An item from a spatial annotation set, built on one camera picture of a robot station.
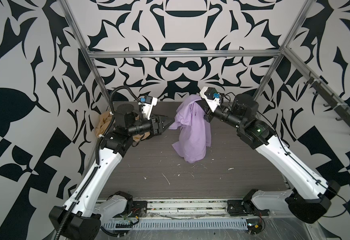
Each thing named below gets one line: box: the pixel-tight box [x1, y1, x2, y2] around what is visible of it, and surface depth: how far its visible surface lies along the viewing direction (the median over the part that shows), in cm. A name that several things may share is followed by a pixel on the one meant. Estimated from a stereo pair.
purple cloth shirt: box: [169, 94, 212, 164], surface depth 70 cm
